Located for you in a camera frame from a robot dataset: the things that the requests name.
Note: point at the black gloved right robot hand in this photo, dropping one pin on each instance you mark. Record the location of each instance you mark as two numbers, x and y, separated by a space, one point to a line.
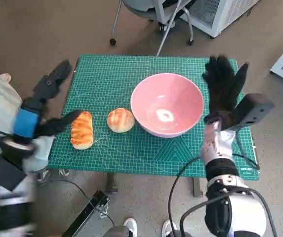
221 84

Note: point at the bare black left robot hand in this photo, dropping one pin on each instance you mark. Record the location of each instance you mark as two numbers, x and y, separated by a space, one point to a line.
48 82

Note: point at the pink bowl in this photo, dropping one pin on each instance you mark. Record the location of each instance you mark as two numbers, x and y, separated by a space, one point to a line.
167 103

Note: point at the long striped toy bread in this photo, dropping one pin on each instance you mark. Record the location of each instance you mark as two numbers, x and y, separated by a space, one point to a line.
82 130

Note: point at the round toy bread bun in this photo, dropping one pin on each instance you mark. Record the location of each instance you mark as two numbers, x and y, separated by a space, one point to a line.
120 120

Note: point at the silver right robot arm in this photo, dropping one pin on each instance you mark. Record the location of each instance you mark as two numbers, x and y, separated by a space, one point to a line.
232 205

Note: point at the white rod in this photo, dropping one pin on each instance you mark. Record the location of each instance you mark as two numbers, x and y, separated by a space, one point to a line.
167 30

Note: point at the grey office chair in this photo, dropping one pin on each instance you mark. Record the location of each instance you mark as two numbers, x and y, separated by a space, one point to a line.
156 10

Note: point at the grey table leg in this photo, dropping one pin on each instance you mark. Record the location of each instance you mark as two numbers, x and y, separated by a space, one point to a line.
197 187
111 182

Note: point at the green cutting mat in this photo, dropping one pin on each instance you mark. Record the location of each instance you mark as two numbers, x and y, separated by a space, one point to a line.
131 153

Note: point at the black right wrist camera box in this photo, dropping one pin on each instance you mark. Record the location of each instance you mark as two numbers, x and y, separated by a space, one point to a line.
252 108

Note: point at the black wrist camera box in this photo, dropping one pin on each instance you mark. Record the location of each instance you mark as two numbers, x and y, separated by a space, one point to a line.
3 172
252 108

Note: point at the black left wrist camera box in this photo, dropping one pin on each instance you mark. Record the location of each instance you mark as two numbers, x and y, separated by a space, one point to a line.
3 172

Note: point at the black metal rail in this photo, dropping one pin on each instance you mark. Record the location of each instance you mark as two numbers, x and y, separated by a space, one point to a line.
87 214

